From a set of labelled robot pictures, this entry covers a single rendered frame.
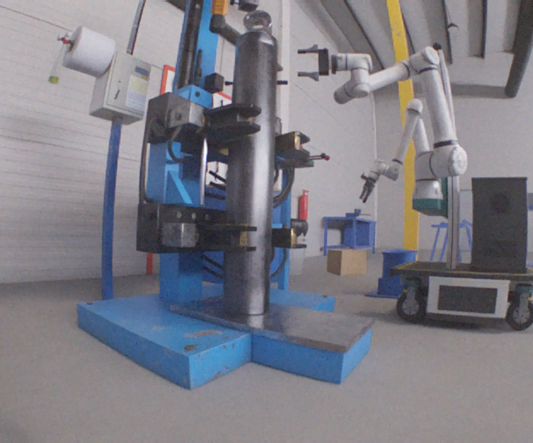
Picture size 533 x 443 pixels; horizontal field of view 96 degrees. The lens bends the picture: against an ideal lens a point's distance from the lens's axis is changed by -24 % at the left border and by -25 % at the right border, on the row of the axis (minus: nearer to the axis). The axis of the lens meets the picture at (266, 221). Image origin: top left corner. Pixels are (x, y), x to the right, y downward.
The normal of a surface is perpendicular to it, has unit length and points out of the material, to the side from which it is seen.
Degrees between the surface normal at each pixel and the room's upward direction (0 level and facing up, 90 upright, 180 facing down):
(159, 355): 90
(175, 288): 90
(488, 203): 90
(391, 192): 90
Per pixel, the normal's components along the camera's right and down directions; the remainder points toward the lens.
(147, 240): -0.55, -0.04
